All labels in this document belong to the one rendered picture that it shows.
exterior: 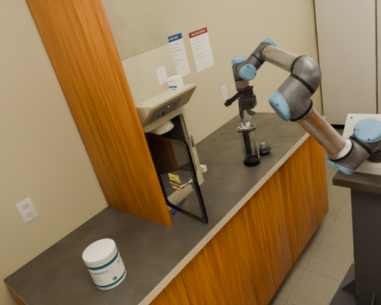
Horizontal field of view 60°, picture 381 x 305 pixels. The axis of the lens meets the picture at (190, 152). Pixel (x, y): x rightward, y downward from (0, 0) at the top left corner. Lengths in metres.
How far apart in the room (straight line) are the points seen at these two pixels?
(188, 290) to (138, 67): 1.00
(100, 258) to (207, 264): 0.52
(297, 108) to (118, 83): 0.70
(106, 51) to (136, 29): 0.24
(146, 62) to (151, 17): 0.20
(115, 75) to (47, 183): 0.71
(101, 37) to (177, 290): 1.06
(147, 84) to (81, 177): 0.65
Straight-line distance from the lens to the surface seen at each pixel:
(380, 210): 1.85
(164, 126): 1.65
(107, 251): 1.36
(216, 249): 1.64
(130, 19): 1.53
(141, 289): 1.37
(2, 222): 1.76
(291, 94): 1.31
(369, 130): 1.58
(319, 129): 1.43
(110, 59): 1.35
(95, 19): 1.36
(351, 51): 4.24
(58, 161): 1.80
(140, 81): 1.52
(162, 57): 1.62
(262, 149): 2.03
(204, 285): 1.65
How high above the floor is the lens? 1.85
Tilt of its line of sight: 23 degrees down
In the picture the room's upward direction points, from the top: 15 degrees counter-clockwise
